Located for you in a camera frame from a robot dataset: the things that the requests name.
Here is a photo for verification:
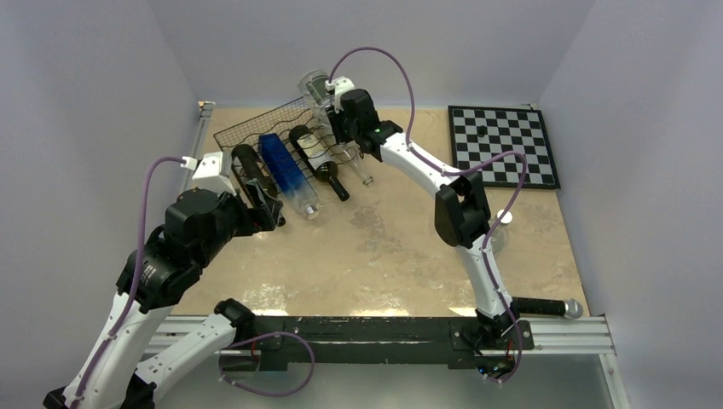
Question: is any clear glass bottle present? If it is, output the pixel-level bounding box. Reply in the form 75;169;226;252
332;142;374;187

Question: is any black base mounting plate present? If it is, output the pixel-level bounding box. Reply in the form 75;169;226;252
219;316;535;372

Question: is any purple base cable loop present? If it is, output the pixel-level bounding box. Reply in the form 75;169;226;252
218;331;316;398

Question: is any dark brown wine bottle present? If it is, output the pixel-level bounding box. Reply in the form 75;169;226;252
289;125;350;202

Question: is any green wine bottle gold label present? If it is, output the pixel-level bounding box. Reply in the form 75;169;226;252
231;144;279;199

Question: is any clear bottle white cap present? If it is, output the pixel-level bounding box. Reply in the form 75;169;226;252
298;69;333;134
489;210;513;254

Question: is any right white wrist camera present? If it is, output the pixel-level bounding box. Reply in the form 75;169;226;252
325;76;356;112

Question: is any black white chessboard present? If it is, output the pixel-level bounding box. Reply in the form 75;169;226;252
448;106;561;190

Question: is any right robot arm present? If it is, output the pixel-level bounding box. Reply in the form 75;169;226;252
327;89;517;347

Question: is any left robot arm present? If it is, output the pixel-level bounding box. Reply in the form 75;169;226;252
43;187;280;408

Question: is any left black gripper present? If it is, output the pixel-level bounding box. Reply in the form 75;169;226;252
195;177;282;268

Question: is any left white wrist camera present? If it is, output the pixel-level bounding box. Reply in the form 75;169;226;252
192;151;236;195

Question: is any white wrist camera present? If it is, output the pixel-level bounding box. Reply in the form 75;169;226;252
325;76;356;112
192;151;236;195

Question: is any black wire wine rack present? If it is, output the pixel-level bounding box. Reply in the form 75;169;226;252
213;98;373;218

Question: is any black silver microphone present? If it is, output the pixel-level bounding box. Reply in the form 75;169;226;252
512;297;583;320

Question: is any blue square glass bottle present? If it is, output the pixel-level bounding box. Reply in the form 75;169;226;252
258;133;319;220

